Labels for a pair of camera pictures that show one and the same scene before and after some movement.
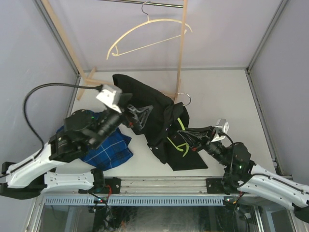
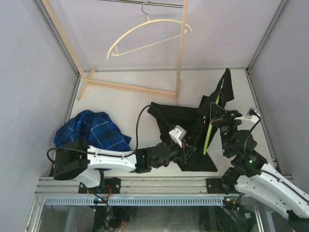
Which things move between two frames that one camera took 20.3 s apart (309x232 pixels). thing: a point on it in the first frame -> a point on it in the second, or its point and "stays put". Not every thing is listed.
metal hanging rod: (149, 3) stays put
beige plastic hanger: (148, 21) stays put
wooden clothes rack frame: (88, 80) stays put
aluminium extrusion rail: (148, 185) stays put
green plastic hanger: (173, 143) -> (210, 124)
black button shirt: (160, 131) -> (195, 122)
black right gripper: (194, 139) -> (217, 112)
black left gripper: (141, 115) -> (189, 151)
